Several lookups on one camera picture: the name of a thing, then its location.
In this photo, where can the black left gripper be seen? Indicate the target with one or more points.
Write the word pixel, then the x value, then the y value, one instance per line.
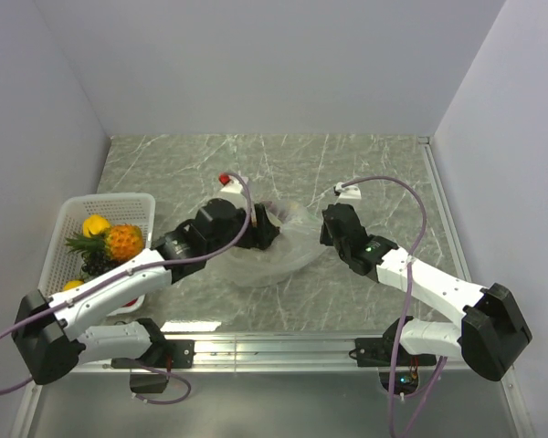
pixel 262 234

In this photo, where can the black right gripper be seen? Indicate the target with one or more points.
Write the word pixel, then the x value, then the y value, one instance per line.
pixel 324 238

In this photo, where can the clear plastic bag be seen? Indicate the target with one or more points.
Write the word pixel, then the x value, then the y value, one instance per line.
pixel 297 245

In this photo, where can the orange fruit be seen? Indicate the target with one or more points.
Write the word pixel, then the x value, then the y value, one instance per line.
pixel 118 243

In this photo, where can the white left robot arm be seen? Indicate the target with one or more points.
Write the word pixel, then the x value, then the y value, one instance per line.
pixel 165 263

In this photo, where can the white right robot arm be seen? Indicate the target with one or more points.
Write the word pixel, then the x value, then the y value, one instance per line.
pixel 483 326

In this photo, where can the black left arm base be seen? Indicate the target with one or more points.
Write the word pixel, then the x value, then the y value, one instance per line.
pixel 151 373

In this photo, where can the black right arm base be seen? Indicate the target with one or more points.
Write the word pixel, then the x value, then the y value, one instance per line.
pixel 376 353

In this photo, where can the purple fruit in bag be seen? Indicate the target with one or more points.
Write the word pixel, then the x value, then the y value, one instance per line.
pixel 279 211

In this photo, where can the red pepper in basket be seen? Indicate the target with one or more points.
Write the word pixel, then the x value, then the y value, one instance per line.
pixel 131 303

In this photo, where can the yellow bell pepper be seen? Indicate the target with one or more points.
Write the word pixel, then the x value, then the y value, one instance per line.
pixel 95 225

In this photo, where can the dark grape bunch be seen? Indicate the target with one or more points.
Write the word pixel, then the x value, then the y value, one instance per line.
pixel 97 263

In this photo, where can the yellow lemon in basket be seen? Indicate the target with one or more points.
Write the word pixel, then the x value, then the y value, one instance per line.
pixel 73 284

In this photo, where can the white plastic basket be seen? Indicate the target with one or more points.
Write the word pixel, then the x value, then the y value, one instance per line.
pixel 60 265

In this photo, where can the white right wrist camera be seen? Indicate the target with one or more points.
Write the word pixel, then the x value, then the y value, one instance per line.
pixel 349 194

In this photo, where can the aluminium side rail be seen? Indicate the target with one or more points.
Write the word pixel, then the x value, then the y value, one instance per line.
pixel 451 232

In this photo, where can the aluminium mounting rail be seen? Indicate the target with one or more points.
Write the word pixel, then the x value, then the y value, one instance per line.
pixel 278 351

